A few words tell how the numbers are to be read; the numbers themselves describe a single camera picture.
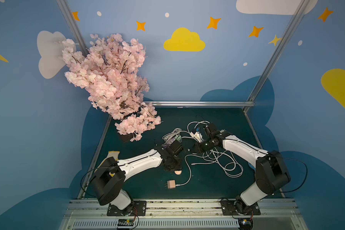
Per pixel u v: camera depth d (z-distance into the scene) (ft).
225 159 3.04
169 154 2.06
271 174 1.49
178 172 2.61
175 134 3.49
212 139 2.23
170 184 2.63
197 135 2.65
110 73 2.11
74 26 2.46
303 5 2.27
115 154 3.05
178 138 3.19
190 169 2.83
